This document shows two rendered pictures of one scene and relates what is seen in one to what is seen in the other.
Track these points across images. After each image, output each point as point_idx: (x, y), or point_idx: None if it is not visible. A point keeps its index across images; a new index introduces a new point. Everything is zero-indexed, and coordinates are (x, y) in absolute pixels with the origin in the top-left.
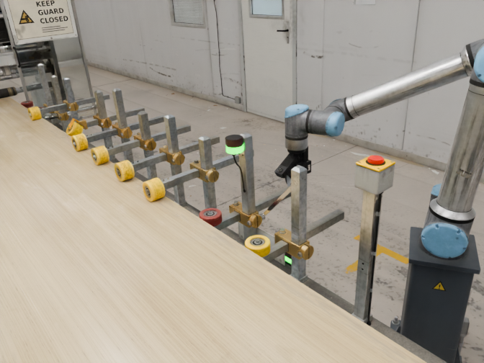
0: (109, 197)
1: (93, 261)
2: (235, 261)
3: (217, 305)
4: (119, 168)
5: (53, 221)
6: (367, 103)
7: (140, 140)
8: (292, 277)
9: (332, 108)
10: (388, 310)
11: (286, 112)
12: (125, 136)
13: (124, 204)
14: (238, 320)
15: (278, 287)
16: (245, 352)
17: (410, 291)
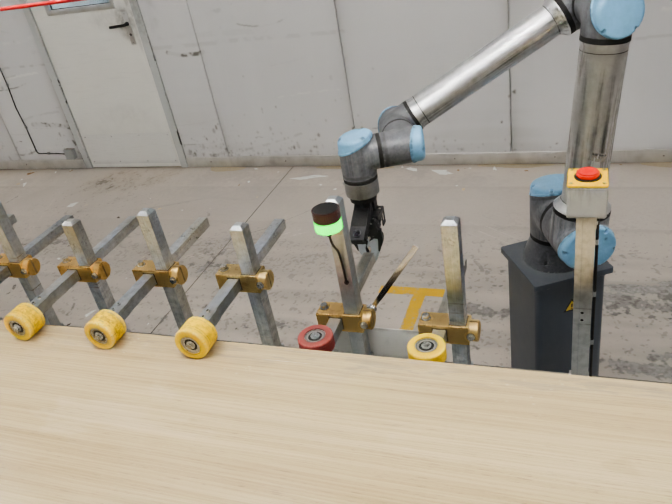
0: (117, 383)
1: (219, 493)
2: (427, 386)
3: (473, 455)
4: (103, 327)
5: (61, 467)
6: (442, 102)
7: (77, 269)
8: (519, 370)
9: (400, 122)
10: (483, 364)
11: (344, 148)
12: (32, 272)
13: (159, 381)
14: (524, 460)
15: (519, 391)
16: (578, 494)
17: (540, 326)
